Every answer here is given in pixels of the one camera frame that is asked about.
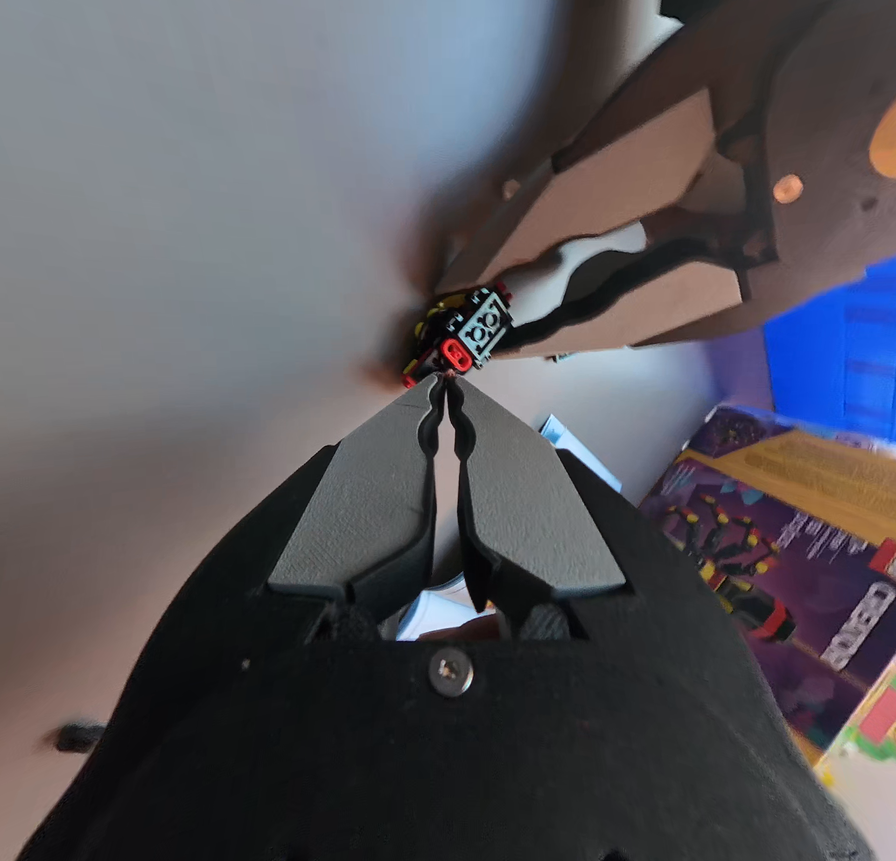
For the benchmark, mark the lego instruction booklet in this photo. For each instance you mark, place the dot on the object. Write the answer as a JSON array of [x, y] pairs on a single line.
[[430, 612]]

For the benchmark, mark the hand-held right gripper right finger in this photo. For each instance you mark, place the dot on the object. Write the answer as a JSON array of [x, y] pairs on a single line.
[[532, 518]]

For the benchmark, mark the purple and yellow lego box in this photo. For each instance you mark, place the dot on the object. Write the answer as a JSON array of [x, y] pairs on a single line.
[[805, 581]]

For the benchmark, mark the blue plastic bin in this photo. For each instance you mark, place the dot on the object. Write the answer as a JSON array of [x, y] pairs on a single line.
[[840, 357]]

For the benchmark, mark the small black lego piece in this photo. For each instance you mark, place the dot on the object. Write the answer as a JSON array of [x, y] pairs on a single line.
[[77, 736]]

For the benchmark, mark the printed instruction sheet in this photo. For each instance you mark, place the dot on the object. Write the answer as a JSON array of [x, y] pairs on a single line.
[[868, 770]]

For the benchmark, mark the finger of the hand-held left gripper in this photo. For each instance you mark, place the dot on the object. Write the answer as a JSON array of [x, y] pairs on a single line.
[[665, 301], [602, 189]]

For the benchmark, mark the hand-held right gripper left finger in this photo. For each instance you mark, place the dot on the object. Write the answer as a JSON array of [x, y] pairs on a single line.
[[364, 511]]

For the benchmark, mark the black red lego model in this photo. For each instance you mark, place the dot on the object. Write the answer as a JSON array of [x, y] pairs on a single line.
[[476, 329]]

